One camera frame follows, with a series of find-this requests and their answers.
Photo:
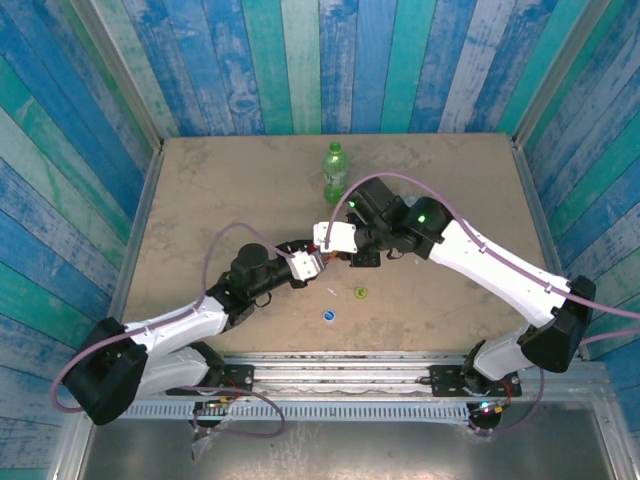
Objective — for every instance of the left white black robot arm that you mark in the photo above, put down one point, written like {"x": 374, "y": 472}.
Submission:
{"x": 170, "y": 325}

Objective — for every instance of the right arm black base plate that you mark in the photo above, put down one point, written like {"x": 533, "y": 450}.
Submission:
{"x": 445, "y": 380}

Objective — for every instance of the aluminium mounting rail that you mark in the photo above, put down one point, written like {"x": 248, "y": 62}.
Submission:
{"x": 340, "y": 375}

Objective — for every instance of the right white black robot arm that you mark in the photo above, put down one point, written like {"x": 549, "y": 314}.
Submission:
{"x": 500, "y": 270}

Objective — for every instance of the blue bottle cap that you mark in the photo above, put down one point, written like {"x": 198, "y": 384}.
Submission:
{"x": 329, "y": 315}

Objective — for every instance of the aluminium table side rail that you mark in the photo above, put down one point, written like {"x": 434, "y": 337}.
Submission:
{"x": 537, "y": 210}
{"x": 131, "y": 250}

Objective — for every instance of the steel sheet tray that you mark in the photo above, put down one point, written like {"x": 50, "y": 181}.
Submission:
{"x": 350, "y": 450}

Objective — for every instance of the green plastic bottle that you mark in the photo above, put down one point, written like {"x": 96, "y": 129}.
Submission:
{"x": 335, "y": 172}

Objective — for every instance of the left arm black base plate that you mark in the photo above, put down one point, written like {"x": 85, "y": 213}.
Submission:
{"x": 240, "y": 375}

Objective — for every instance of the green bottle cap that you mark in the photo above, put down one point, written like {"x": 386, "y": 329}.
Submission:
{"x": 360, "y": 293}

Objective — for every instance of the aluminium frame post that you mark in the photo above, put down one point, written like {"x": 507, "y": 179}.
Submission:
{"x": 121, "y": 75}
{"x": 557, "y": 75}

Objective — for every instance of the clear plastic film scrap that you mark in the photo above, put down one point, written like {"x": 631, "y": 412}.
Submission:
{"x": 202, "y": 442}

